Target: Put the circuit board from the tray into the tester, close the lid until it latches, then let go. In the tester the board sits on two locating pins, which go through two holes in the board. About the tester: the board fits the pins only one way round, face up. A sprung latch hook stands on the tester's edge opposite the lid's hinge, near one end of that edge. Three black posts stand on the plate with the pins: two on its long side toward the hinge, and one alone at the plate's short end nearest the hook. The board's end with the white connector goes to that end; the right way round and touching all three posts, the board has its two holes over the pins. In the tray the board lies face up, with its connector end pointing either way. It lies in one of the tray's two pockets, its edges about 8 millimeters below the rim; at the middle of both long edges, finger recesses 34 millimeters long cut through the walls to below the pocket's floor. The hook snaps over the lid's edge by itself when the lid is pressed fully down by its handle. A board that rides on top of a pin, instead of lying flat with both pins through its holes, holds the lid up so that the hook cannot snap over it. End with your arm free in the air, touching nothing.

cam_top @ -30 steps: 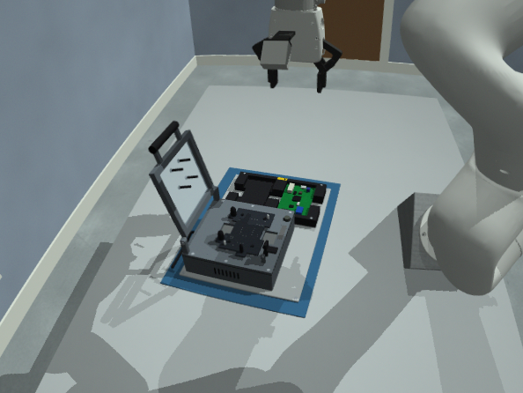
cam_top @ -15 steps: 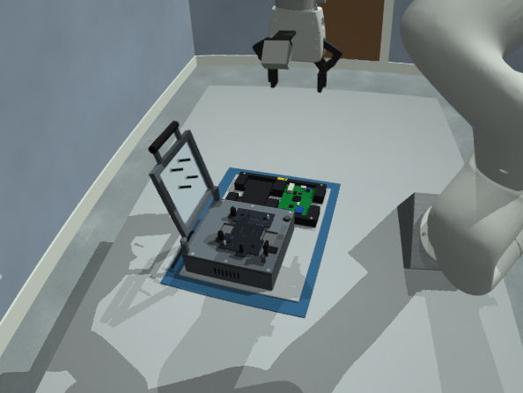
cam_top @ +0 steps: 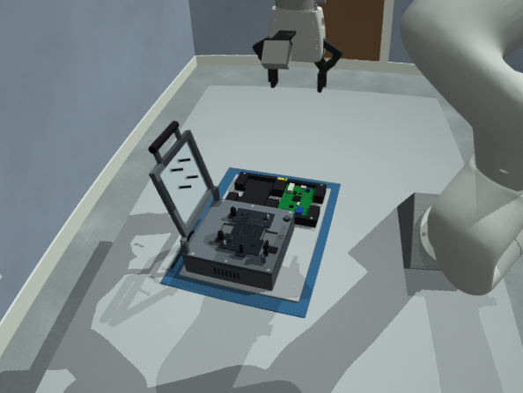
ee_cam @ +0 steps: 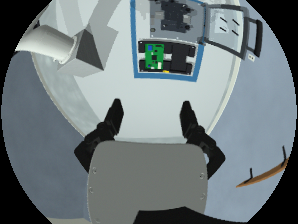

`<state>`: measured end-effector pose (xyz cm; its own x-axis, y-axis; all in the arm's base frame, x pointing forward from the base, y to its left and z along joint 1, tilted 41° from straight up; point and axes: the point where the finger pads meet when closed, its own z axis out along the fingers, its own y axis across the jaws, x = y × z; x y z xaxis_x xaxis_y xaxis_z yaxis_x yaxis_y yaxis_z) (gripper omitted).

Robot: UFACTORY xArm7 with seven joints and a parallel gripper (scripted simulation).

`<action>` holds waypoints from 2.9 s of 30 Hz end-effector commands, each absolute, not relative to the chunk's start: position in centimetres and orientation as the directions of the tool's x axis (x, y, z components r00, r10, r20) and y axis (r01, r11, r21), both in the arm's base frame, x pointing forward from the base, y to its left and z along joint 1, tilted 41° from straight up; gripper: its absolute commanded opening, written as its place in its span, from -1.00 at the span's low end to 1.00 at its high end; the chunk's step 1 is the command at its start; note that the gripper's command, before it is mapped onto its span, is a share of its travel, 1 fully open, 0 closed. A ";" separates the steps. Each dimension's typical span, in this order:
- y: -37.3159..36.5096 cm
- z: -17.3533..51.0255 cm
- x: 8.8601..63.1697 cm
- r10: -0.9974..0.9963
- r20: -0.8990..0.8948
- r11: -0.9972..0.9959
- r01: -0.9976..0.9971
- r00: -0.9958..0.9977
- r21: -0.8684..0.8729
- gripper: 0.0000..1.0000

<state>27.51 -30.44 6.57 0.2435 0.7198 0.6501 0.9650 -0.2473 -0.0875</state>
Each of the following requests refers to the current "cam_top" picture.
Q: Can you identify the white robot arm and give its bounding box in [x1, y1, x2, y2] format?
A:
[400, 0, 523, 296]

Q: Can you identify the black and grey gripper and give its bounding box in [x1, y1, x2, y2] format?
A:
[267, 6, 343, 93]

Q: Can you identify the green circuit board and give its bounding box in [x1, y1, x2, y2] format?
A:
[277, 183, 315, 216]

